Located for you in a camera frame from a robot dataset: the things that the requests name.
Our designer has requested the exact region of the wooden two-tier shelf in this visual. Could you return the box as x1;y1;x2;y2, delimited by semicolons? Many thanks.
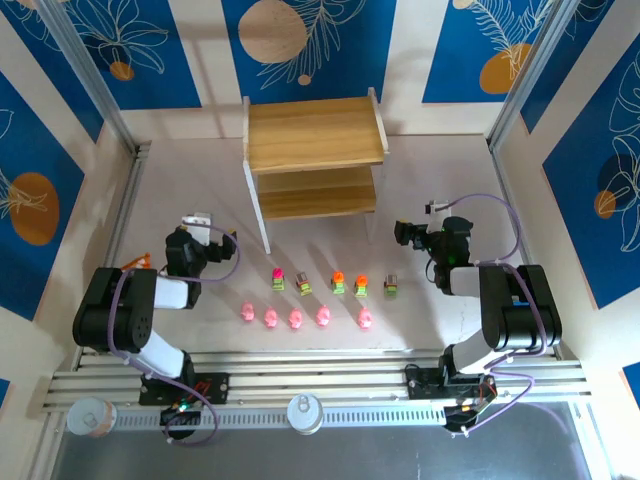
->
241;87;391;255

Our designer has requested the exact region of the silver tin can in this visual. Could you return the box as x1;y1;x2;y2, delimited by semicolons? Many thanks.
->
286;393;325;436

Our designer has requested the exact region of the tin can with pink label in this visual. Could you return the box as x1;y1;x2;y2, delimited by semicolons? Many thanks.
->
66;397;118;439

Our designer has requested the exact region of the grey metal plate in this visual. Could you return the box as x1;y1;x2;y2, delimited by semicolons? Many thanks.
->
49;402;614;480

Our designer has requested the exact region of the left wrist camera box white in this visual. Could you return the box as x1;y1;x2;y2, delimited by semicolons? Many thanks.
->
180;213;214;246

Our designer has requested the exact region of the aluminium side rail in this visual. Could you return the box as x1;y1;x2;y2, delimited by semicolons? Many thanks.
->
487;137;536;266
102;141;152;274

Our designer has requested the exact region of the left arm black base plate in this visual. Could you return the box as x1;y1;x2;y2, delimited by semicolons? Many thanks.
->
138;372;231;406

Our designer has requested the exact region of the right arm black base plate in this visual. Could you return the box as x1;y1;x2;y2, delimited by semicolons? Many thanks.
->
405;367;496;401

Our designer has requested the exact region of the aluminium rail frame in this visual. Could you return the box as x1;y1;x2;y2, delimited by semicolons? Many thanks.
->
39;348;594;419

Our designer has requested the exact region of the black cable connector block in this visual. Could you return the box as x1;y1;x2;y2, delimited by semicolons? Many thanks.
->
443;403;484;432
159;405;202;427

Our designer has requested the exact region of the white slotted cable duct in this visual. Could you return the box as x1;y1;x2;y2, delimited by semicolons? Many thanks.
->
113;405;447;432

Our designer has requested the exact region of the aluminium corner post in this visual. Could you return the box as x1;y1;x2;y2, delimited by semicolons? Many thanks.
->
37;0;140;154
487;0;576;151

